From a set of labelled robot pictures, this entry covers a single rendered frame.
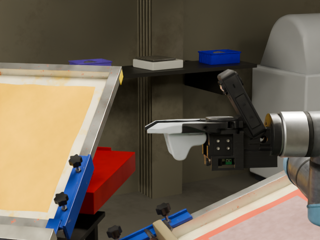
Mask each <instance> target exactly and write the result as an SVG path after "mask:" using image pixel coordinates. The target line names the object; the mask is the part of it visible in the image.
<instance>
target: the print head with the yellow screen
mask: <svg viewBox="0 0 320 240"><path fill-rule="evenodd" d="M121 71H122V67H121V66H94V65H63V64H33V63H2V62H0V240H57V238H67V239H68V240H70V238H71V235H72V232H73V229H74V226H75V223H76V220H77V217H78V215H79V212H80V209H81V206H82V203H83V200H84V197H85V194H86V191H87V188H88V186H89V183H90V179H91V177H92V174H93V171H94V165H93V158H94V155H95V152H96V149H97V146H98V143H99V141H100V138H101V135H102V132H103V129H104V126H105V124H106V121H107V118H108V115H109V112H110V109H111V107H112V104H113V101H114V98H115V95H116V92H117V89H118V87H119V84H120V80H119V78H120V74H121Z"/></svg>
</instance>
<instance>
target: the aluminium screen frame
mask: <svg viewBox="0 0 320 240"><path fill-rule="evenodd" d="M290 184H292V183H291V182H290V180H289V179H288V176H287V175H286V173H285V171H284V170H283V171H281V172H279V173H277V174H275V175H273V176H271V177H269V178H266V179H264V180H262V181H260V182H258V183H256V184H254V185H252V186H249V187H247V188H245V189H243V190H241V191H239V192H237V193H235V194H232V195H230V196H228V197H226V198H224V199H222V200H220V201H217V202H215V203H213V204H211V205H209V206H207V207H205V208H203V209H201V210H199V211H197V212H195V213H192V214H191V216H192V217H193V219H191V220H189V221H187V222H185V223H183V224H181V225H179V226H177V227H174V228H173V231H172V233H173V234H174V235H175V236H176V238H179V237H181V236H183V235H185V234H187V233H189V232H191V231H193V230H196V229H198V228H200V227H202V226H204V225H206V224H208V223H210V222H212V221H214V220H217V219H219V218H221V217H223V216H225V215H227V214H229V213H231V212H233V211H235V210H238V209H240V208H242V207H244V206H246V205H248V204H250V203H252V202H254V201H256V200H259V199H261V198H263V197H265V196H267V195H269V194H271V193H273V192H275V191H277V190H280V189H282V188H284V187H286V186H288V185H290Z"/></svg>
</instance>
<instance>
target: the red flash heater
mask: <svg viewBox="0 0 320 240"><path fill-rule="evenodd" d="M93 165H94V171H93V174H92V177H91V179H90V183H89V186H88V188H87V191H86V194H85V197H84V200H83V203H82V206H81V209H80V212H79V214H91V215H94V214H95V213H96V212H97V211H98V210H99V209H100V208H101V207H102V206H103V205H104V203H105V202H106V201H107V200H108V199H109V198H110V197H111V196H112V195H113V194H114V193H115V192H116V191H117V190H118V188H119V187H120V186H121V185H122V184H123V183H124V182H125V181H126V180H127V179H128V178H129V177H130V176H131V175H132V173H133V172H134V171H135V152H128V151H112V150H111V147H97V149H96V152H95V155H94V158H93Z"/></svg>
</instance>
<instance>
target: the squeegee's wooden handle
mask: <svg viewBox="0 0 320 240"><path fill-rule="evenodd" d="M152 225H153V227H154V230H155V233H156V235H157V238H158V240H178V239H177V238H176V236H175V235H174V234H173V233H172V232H171V231H170V229H169V228H168V227H167V226H166V225H165V224H164V222H163V221H162V220H158V221H156V222H154V223H153V224H152Z"/></svg>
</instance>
